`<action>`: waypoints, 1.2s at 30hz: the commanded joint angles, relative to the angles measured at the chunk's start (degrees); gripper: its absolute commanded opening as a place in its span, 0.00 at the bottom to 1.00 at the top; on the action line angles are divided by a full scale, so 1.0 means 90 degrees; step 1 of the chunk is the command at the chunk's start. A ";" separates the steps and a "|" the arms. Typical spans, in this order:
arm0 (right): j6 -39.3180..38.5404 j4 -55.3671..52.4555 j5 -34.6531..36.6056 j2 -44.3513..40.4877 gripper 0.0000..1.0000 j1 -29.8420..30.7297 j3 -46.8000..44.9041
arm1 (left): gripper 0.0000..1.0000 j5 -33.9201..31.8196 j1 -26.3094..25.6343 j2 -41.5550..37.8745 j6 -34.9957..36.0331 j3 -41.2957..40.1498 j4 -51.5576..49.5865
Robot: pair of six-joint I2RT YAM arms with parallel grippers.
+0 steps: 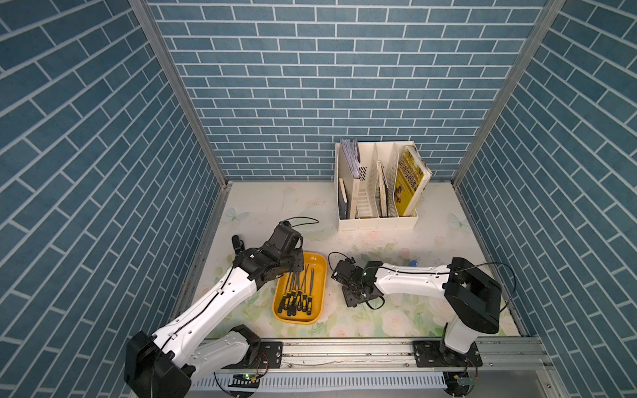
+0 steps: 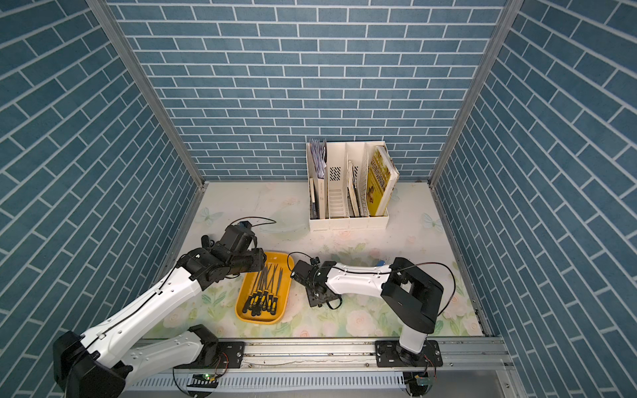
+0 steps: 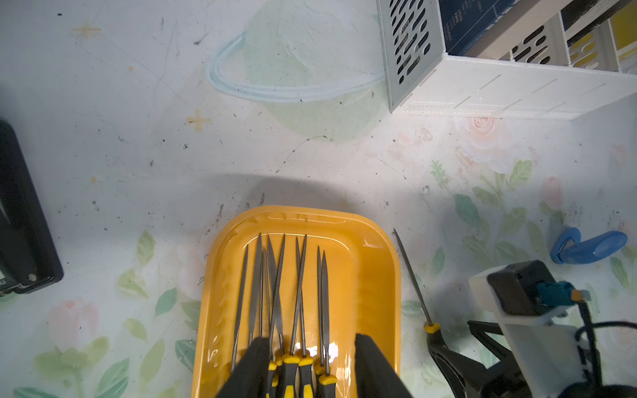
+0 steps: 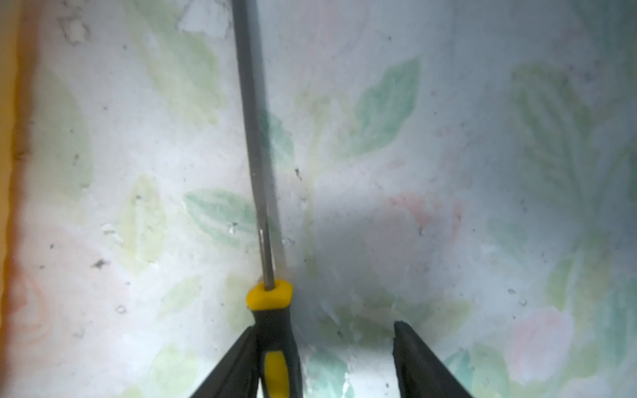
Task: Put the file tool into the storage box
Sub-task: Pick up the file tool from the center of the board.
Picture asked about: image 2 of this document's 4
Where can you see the yellow book in rack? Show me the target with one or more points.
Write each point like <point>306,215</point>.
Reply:
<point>381,180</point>

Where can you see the black book in rack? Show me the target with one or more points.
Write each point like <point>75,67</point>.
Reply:
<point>314,211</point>

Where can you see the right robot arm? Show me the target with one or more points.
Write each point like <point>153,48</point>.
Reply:
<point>411,293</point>

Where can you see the yellow plastic storage box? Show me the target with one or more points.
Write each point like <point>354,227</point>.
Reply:
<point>277,261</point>

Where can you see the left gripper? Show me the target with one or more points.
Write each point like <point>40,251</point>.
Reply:
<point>259,257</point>

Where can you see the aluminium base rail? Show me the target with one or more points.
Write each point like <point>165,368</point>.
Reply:
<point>346,367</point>

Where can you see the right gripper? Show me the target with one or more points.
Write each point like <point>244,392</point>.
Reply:
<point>312,299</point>

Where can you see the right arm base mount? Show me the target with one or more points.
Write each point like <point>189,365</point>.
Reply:
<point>389,353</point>

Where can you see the white file organizer rack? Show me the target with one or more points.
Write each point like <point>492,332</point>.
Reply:
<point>341,194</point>

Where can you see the purple patterned papers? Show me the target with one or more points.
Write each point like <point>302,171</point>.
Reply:
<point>318,151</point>

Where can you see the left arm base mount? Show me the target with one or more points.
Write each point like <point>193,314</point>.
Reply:
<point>198,348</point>

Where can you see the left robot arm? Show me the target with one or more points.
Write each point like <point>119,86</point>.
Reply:
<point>104,361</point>

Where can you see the black stapler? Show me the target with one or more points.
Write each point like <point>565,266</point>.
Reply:
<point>207,242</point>

